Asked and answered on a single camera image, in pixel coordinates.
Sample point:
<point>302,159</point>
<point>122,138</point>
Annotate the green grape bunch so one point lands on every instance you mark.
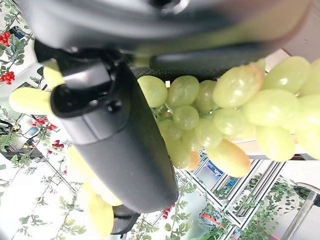
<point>235,87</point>

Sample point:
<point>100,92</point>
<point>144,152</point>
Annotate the white window frame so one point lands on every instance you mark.
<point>240,190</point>

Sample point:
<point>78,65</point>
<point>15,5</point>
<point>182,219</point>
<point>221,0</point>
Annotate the chrome metal tube frame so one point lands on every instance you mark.
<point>303,210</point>

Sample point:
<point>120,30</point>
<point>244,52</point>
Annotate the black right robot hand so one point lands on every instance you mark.
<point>117,150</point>

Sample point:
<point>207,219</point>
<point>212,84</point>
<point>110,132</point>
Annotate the green vine with red berries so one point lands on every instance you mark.
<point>37,200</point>

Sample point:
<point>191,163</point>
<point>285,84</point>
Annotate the black rounded object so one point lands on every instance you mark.
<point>125,220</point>

